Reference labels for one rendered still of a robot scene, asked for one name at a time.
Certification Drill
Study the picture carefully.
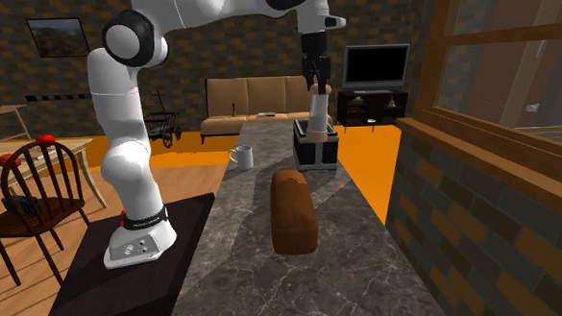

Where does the wooden framed window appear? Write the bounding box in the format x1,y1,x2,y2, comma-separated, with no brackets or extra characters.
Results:
391,0,562,231

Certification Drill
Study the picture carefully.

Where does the black open box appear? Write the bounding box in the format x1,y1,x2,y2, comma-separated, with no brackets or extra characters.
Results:
291,116,342,173

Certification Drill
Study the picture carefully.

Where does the black wheeled cart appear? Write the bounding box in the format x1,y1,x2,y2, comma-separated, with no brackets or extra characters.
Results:
141,88,184,151

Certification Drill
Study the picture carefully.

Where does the tan sofa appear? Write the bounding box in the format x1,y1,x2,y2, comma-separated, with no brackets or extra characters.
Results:
198,73,336,145

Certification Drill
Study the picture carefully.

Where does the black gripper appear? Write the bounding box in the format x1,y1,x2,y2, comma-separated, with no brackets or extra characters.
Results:
300,32,333,96

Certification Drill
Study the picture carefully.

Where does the dark robot stand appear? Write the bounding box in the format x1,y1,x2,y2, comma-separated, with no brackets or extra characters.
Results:
35,192,220,316

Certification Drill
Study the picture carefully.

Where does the black television stand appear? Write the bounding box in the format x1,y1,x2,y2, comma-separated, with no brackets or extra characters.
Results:
334,87,410,129

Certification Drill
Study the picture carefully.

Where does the dark wooden chair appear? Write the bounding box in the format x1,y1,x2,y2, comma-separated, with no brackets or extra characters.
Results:
0,137,94,288

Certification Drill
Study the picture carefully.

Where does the brown bread loaf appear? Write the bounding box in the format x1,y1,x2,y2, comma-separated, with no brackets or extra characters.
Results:
268,167,321,257

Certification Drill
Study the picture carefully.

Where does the light wooden dining table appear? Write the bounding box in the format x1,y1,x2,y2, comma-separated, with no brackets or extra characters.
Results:
0,136,109,213

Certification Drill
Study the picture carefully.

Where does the white mug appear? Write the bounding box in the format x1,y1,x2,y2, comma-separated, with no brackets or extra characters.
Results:
227,143,256,172

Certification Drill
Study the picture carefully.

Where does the dark wall shelf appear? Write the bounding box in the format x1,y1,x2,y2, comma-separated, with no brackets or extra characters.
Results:
24,91,93,104

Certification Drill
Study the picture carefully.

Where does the small wooden side table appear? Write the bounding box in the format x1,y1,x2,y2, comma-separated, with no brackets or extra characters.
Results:
0,81,33,143

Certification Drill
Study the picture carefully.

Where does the framed landscape wall picture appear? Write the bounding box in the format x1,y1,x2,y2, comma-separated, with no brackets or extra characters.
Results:
25,15,92,61

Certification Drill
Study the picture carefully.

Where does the white and tan cylinder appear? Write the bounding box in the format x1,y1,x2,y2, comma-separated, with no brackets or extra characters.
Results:
305,84,333,144

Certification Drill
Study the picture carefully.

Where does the grey flat television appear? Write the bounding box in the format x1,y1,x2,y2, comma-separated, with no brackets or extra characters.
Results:
340,42,412,95

